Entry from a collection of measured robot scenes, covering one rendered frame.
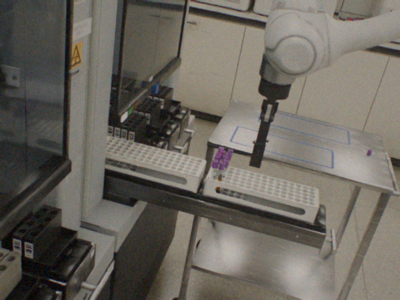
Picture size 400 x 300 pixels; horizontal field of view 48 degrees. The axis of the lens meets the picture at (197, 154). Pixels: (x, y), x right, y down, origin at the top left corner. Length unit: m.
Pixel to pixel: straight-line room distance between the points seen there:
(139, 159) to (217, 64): 2.36
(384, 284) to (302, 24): 1.85
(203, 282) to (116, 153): 1.05
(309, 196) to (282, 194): 0.07
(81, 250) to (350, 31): 0.69
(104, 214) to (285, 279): 0.88
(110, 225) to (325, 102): 2.59
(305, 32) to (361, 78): 2.66
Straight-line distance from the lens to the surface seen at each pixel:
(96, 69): 1.02
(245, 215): 1.20
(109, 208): 1.26
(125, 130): 1.37
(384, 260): 2.70
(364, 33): 0.93
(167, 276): 2.15
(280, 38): 0.86
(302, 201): 1.21
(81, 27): 0.92
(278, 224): 1.21
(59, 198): 1.02
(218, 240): 1.95
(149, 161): 1.23
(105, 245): 1.13
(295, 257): 1.99
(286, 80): 1.07
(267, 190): 1.20
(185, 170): 1.21
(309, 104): 3.55
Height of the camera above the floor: 1.46
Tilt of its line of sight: 27 degrees down
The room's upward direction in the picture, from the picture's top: 10 degrees clockwise
